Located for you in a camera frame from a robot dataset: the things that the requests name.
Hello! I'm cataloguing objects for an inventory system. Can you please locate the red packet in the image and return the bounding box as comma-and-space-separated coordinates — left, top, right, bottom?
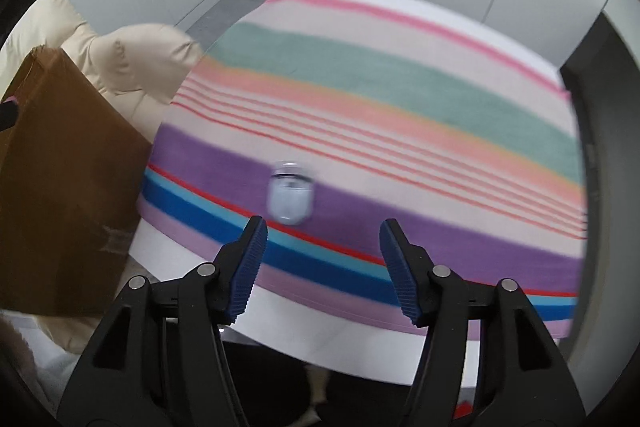
452, 399, 476, 423

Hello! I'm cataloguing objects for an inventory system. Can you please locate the cardboard box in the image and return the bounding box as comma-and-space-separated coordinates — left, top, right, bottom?
0, 46, 153, 319

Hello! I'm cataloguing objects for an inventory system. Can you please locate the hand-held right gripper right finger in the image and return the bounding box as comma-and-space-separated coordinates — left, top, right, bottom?
379, 218, 587, 427

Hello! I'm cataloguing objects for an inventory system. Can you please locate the cream padded chair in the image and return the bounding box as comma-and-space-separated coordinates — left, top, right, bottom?
0, 0, 206, 358

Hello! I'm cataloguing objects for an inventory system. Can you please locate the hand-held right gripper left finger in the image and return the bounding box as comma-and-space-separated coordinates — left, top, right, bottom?
57, 215, 269, 427

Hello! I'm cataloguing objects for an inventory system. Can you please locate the small clear jar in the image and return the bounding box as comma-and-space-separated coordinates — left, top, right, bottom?
266, 159, 317, 227

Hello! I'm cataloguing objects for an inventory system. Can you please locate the striped colourful cloth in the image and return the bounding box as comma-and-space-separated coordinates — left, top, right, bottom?
135, 0, 588, 338

